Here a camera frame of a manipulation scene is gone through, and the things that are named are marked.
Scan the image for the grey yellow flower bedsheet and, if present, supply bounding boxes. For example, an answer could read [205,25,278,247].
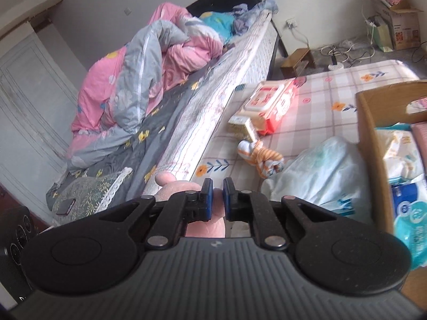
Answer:
[46,63,215,211]

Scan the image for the teal pillow on bed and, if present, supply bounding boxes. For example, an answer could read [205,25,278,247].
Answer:
[199,12,235,43]

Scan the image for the white plastic bag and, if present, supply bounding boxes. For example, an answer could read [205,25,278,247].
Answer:
[260,137,373,225]

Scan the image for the black speaker device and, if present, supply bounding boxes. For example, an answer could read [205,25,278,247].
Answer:
[0,207,36,303]

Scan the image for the blue plastic bag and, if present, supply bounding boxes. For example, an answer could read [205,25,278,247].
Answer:
[392,178,426,220]

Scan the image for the small beige carton box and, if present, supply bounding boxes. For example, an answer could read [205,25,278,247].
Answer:
[227,109,260,142]

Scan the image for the small wooden stool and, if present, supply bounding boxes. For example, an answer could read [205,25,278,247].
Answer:
[280,48,316,79]

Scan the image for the white cotton swab bag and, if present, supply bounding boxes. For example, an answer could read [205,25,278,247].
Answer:
[375,123,425,186]

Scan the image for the floral lace pillow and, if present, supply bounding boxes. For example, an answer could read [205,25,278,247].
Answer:
[52,167,133,225]

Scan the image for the white power strip cables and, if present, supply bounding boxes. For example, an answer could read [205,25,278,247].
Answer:
[320,38,377,72]

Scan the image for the pink mesh sponge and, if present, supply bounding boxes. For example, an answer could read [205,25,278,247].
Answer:
[411,122,427,171]

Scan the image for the pink wet wipes pack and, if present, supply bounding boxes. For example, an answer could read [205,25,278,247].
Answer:
[239,79,298,136]

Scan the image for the large brown cardboard box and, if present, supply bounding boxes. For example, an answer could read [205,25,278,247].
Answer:
[356,81,426,309]

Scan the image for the black smartphone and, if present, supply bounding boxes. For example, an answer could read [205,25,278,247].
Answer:
[56,198,76,216]

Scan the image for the wall power socket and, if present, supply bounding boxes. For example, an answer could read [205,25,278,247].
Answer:
[286,18,298,30]

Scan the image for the white wardrobe door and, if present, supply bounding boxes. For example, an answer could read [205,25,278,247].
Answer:
[1,22,77,222]

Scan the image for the pink grey floral quilt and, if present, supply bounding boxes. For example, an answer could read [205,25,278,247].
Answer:
[66,2,223,172]

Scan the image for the pink plush toy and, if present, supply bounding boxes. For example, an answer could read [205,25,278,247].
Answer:
[155,171,226,238]

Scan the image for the teal woven cloth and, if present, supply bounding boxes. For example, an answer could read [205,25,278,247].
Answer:
[394,201,426,270]

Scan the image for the open cardboard box by wall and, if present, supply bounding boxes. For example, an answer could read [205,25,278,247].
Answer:
[370,0,421,50]

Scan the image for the green paper bag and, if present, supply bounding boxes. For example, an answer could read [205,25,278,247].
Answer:
[368,15,394,53]

